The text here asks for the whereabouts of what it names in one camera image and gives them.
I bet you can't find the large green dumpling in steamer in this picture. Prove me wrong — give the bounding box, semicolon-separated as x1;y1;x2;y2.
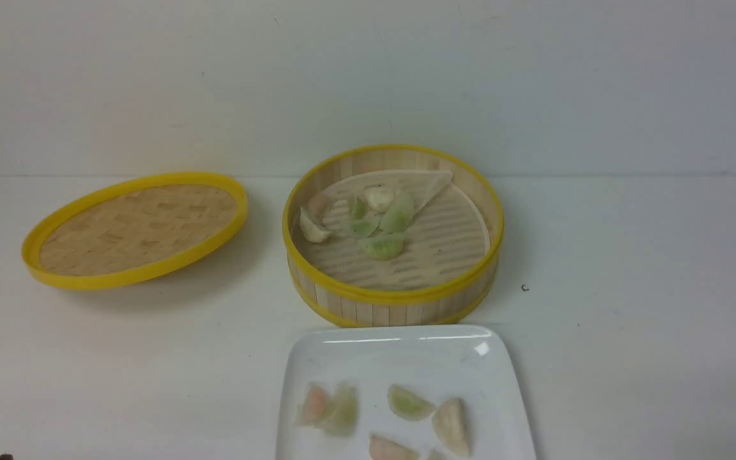
378;191;417;233

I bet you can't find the white dumpling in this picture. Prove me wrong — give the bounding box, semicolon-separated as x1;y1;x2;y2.
362;186;397;213
431;398;472;458
298;207;333;244

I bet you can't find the small green dumpling in steamer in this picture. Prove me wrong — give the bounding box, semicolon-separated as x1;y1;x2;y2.
348;194;370;220

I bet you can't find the green dumpling front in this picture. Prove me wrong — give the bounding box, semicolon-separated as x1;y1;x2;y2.
356;233;406;260

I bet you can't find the white dumpling right on plate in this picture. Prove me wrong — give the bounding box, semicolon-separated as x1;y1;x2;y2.
431;398;472;458

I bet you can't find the green dumpling centre in steamer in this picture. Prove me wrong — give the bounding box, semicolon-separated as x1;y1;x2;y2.
348;216;381;239

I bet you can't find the pink dumpling in steamer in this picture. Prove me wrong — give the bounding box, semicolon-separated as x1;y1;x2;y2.
306;193;331;220

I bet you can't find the yellow rimmed bamboo steamer basket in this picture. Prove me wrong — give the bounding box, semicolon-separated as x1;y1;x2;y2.
281;144;505;327

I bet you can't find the green dumpling centre on plate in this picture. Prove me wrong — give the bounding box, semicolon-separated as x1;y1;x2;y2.
387;385;435;422

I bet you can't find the pink dumpling on plate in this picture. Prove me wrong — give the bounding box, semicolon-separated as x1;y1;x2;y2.
369;434;420;460
295;382;330;426

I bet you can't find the green dumpling left on plate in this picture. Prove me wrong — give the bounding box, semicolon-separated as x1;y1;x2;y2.
316;383;358;437

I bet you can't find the pink dumpling left on plate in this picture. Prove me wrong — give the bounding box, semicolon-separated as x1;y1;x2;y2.
295;382;330;426

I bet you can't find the yellow rimmed bamboo steamer lid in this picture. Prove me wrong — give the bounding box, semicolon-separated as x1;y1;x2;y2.
21;171;249;290

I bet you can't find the pink dumpling bottom on plate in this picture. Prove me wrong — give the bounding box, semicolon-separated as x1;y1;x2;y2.
369;434;420;460

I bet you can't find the white dumpling top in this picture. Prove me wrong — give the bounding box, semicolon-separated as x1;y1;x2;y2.
362;186;397;213

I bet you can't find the white square plate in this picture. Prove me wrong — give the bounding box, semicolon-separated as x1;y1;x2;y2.
275;325;537;459

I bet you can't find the white dumpling left in steamer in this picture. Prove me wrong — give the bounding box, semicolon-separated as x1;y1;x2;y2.
298;207;333;244

